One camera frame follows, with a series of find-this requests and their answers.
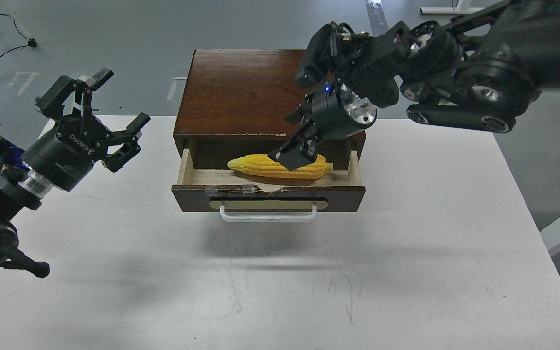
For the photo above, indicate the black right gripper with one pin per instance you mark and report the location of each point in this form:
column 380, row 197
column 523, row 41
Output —
column 329, row 112

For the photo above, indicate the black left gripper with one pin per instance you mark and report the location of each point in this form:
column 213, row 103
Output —
column 66, row 153

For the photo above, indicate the yellow corn cob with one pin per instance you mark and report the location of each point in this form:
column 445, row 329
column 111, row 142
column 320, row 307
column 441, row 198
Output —
column 262, row 165

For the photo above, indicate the wooden drawer with white handle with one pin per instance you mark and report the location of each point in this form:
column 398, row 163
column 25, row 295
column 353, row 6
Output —
column 239, row 197

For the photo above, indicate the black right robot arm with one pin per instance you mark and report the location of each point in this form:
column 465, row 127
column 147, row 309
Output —
column 480, row 71

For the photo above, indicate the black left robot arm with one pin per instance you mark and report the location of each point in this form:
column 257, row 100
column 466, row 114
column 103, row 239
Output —
column 21, row 187

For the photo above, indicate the dark wooden drawer cabinet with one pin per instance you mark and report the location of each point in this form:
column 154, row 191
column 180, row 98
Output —
column 239, row 95

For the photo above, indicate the white cart leg with casters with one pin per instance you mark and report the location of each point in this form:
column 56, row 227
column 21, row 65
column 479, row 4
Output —
column 19, row 26

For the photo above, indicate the white desk leg base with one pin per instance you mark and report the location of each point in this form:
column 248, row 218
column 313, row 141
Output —
column 457, row 7

